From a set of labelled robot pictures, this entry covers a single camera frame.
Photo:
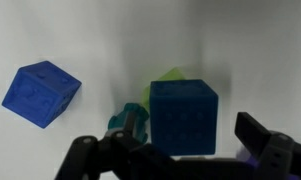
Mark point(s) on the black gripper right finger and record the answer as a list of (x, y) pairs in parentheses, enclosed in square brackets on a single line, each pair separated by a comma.
[(278, 155)]

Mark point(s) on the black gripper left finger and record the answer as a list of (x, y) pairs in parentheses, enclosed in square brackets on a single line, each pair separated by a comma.
[(118, 152)]

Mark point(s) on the dark blue block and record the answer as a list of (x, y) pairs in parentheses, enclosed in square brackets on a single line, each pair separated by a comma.
[(183, 117)]

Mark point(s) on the lime green block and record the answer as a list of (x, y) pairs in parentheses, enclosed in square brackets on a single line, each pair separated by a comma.
[(172, 75)]

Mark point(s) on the bright blue block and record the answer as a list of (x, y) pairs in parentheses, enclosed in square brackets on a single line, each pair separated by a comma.
[(41, 92)]

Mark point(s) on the teal toy figure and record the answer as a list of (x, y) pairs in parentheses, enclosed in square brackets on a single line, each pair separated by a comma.
[(141, 117)]

